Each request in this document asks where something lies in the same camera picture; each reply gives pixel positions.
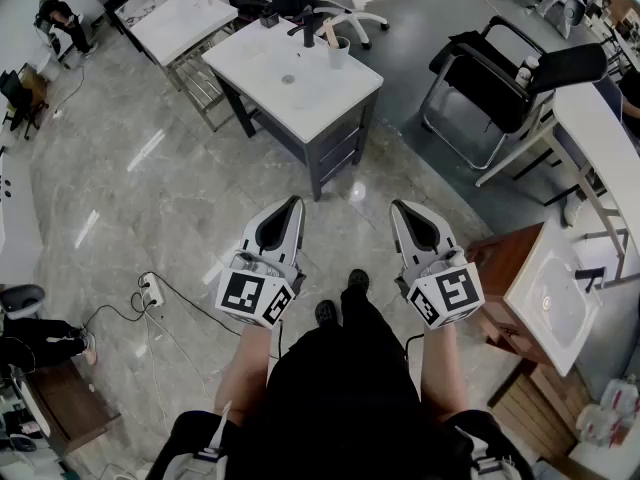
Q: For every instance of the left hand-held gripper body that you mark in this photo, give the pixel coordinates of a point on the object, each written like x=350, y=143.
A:
x=250, y=295

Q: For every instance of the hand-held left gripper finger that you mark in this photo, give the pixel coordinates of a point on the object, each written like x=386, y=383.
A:
x=298, y=233
x=255, y=224

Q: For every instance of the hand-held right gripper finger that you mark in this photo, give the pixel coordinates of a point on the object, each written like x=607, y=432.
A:
x=402, y=243
x=445, y=235

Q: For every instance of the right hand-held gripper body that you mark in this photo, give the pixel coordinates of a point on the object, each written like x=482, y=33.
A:
x=450, y=288

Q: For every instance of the white cup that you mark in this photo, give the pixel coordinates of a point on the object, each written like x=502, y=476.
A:
x=338, y=55

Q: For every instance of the person's right forearm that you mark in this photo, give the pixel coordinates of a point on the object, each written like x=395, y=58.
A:
x=442, y=368

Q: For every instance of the person's left forearm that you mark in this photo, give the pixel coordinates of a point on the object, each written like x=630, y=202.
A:
x=245, y=368

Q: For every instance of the person's right black shoe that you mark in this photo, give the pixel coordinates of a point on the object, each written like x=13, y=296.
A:
x=359, y=279

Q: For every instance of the person's black shoe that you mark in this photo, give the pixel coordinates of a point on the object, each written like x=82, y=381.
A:
x=359, y=279
x=326, y=313

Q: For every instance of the person's left black shoe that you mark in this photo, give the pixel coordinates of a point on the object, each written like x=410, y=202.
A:
x=326, y=313

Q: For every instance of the white power strip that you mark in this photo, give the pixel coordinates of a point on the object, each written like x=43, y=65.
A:
x=151, y=290

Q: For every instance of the brown vanity white basin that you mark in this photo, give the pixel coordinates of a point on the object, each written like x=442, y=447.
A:
x=550, y=293

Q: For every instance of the person's black clothing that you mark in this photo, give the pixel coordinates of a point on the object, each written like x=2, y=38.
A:
x=345, y=398

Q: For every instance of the small black faucet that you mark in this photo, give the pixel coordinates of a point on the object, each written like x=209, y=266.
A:
x=590, y=275

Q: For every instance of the white sink vanity grey cabinet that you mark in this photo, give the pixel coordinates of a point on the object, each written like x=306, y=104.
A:
x=300, y=88

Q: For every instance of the wooden slatted crate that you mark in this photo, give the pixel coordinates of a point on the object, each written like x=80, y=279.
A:
x=540, y=408

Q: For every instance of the black folding chair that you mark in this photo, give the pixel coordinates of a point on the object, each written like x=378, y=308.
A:
x=492, y=83

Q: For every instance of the white bottle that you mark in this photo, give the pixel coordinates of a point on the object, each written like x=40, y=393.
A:
x=522, y=77
x=530, y=65

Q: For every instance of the long white desk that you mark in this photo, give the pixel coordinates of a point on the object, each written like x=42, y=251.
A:
x=595, y=133

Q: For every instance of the tall black faucet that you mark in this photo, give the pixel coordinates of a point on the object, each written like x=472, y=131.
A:
x=307, y=28

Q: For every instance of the black square holder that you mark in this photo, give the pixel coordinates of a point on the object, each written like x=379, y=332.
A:
x=269, y=20

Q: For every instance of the clear plastic bags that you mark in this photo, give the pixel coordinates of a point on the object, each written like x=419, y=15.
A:
x=612, y=413

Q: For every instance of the dark brown low cabinet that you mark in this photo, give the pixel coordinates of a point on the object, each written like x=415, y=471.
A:
x=65, y=408

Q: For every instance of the grey rounded device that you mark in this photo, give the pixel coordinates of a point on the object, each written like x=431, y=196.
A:
x=22, y=302

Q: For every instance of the marble patterned counter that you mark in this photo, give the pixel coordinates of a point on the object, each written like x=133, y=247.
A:
x=135, y=5

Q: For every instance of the grey floor fan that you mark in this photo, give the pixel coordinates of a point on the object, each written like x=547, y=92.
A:
x=567, y=15

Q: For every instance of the black mesh chair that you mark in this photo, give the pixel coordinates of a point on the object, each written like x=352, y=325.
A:
x=17, y=95

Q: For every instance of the white basin on metal frame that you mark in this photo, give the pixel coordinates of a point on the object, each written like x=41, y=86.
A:
x=185, y=23

